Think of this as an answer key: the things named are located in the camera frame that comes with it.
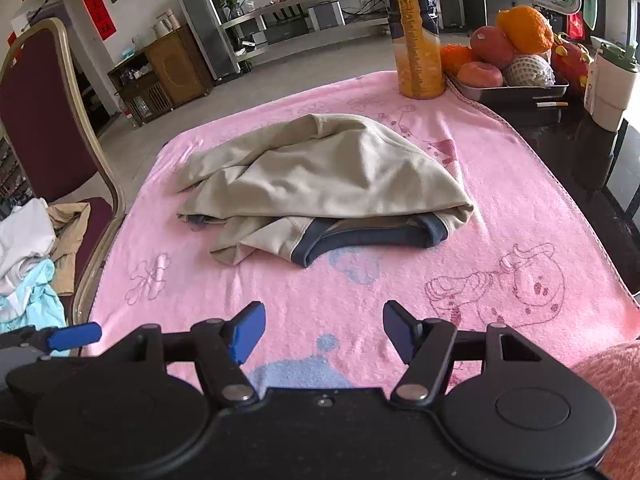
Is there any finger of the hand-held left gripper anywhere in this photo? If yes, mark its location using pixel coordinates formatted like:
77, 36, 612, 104
30, 322, 103, 356

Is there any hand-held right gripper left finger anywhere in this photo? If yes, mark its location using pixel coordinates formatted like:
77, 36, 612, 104
131, 301, 267, 408

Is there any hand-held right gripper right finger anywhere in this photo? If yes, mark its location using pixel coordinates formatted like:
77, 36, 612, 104
382, 301, 543, 408

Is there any beige t-shirt with navy collar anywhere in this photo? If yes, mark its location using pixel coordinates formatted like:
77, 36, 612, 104
175, 114, 476, 268

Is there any light blue cloth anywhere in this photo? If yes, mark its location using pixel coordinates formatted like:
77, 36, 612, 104
0, 259, 68, 333

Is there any pink printed blanket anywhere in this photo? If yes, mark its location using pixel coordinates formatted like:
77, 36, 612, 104
90, 70, 640, 401

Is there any cluttered storage shelf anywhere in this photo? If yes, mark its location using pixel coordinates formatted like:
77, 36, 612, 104
0, 125, 38, 211

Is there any person's pink fleece clothing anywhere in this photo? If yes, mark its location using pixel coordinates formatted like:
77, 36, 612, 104
570, 342, 640, 480

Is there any maroon banquet chair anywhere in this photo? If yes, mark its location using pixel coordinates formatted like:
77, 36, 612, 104
0, 17, 126, 326

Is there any metal fruit tray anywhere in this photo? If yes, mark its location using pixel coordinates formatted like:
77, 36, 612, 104
444, 69, 571, 103

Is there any pale red apple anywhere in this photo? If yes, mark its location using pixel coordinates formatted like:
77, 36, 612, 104
456, 61, 504, 88

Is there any wooden cabinet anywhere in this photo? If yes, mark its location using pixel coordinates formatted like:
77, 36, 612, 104
107, 25, 215, 127

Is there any orange juice bottle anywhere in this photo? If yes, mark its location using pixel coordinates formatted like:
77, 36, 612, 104
379, 0, 447, 99

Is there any small tangerine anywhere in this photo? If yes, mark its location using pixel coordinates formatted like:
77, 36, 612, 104
440, 44, 478, 73

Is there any melon in foam net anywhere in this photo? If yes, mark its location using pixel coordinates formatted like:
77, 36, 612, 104
504, 54, 556, 87

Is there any dark red apple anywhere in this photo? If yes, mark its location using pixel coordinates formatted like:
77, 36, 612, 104
470, 26, 516, 68

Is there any metal television stand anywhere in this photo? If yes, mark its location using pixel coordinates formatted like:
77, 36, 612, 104
220, 0, 396, 61

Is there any white cup with green lid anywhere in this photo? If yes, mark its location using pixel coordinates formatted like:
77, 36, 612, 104
585, 42, 640, 132

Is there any white kettle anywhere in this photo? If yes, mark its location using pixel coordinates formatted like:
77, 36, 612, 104
151, 9, 182, 38

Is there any red dragon fruit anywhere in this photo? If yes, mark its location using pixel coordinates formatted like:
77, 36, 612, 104
550, 32, 593, 93

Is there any small silver speaker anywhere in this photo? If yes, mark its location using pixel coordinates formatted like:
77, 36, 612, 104
307, 1, 346, 31

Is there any large orange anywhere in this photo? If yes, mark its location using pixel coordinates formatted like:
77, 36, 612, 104
496, 5, 555, 55

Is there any long red paper banner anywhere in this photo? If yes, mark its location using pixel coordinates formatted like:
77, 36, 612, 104
67, 0, 117, 41

